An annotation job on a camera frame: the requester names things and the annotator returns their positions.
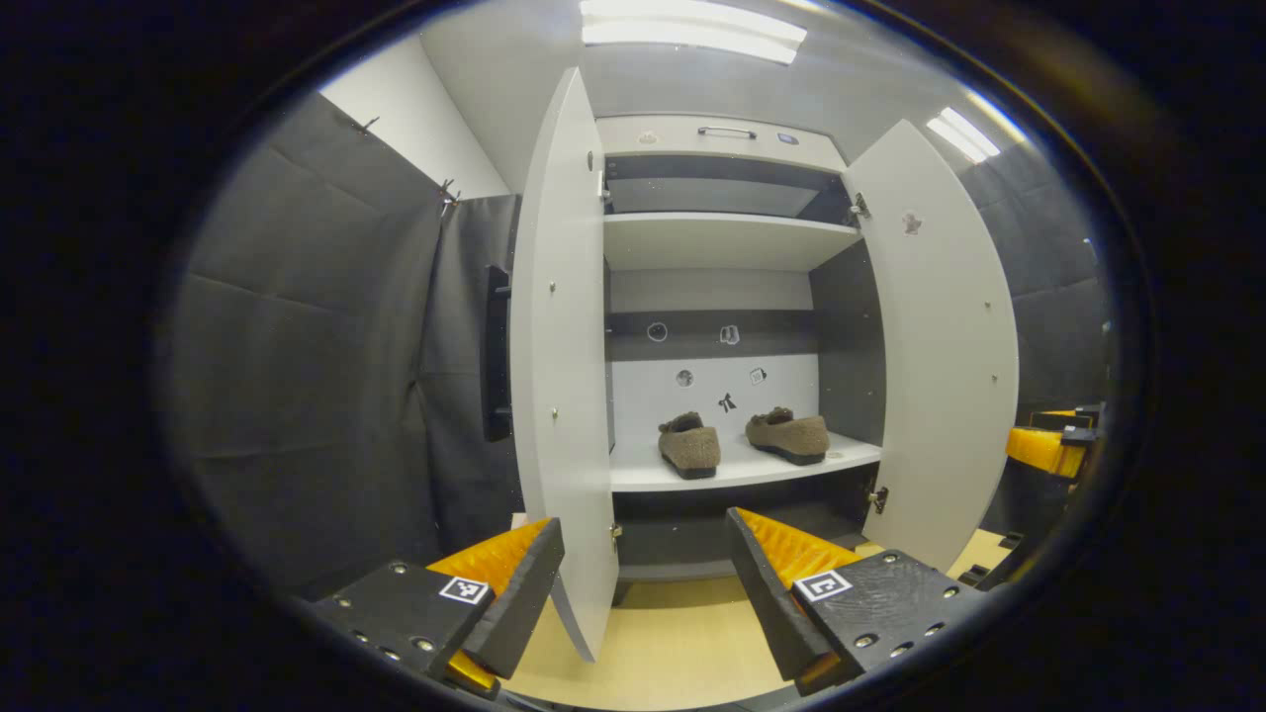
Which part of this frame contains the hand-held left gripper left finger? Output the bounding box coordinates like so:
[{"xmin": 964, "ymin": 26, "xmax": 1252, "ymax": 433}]
[{"xmin": 312, "ymin": 516, "xmax": 567, "ymax": 698}]

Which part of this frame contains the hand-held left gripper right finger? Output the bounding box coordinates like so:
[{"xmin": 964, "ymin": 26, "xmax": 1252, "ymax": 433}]
[{"xmin": 725, "ymin": 506, "xmax": 990, "ymax": 698}]

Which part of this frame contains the white cabinet door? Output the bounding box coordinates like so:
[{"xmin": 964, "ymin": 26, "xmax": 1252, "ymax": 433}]
[
  {"xmin": 846, "ymin": 119, "xmax": 1020, "ymax": 575},
  {"xmin": 509, "ymin": 67, "xmax": 621, "ymax": 664}
]

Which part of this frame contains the brown fuzzy shoe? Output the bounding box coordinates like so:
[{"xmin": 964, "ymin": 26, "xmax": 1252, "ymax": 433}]
[
  {"xmin": 745, "ymin": 406, "xmax": 832, "ymax": 467},
  {"xmin": 658, "ymin": 411, "xmax": 722, "ymax": 481}
]

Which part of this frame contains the small ceiling light panel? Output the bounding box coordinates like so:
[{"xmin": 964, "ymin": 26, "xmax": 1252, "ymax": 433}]
[{"xmin": 925, "ymin": 106, "xmax": 1002, "ymax": 164}]

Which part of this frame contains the large ceiling light panel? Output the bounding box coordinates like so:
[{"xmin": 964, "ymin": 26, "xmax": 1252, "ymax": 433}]
[{"xmin": 579, "ymin": 0, "xmax": 808, "ymax": 66}]

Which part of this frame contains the black left door handle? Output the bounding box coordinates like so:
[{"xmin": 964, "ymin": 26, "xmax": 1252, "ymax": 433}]
[{"xmin": 481, "ymin": 264, "xmax": 513, "ymax": 443}]

